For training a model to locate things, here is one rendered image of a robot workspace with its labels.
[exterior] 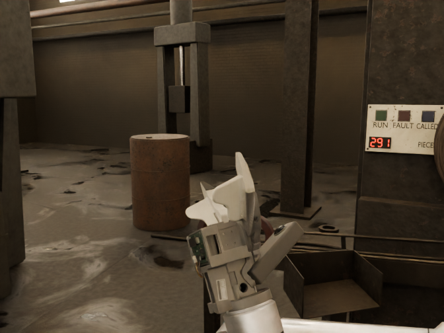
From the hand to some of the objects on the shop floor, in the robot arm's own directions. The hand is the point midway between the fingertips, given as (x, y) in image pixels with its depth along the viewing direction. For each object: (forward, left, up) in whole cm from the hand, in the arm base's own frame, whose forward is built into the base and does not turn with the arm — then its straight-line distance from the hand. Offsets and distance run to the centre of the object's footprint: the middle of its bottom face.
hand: (221, 166), depth 61 cm
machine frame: (+149, -45, -114) cm, 193 cm away
